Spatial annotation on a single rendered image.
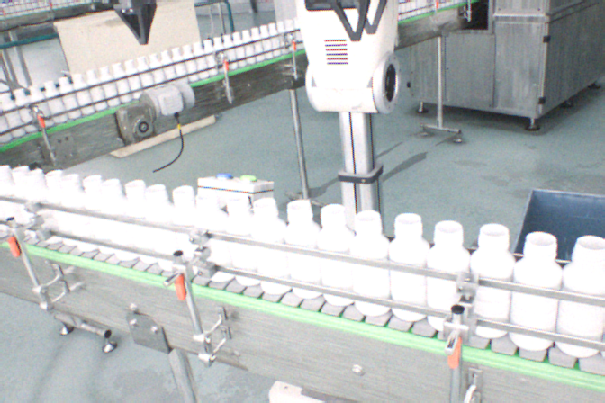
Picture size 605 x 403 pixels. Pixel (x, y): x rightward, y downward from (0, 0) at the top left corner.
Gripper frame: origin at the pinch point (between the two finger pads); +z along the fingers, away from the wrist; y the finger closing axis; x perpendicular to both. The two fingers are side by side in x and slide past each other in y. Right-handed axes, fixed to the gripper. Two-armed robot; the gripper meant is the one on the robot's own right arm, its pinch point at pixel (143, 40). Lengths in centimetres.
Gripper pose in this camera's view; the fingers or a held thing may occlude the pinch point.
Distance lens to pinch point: 111.2
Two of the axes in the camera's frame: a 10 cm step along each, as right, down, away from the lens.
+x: 8.8, 1.2, -4.5
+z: 1.1, 8.9, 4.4
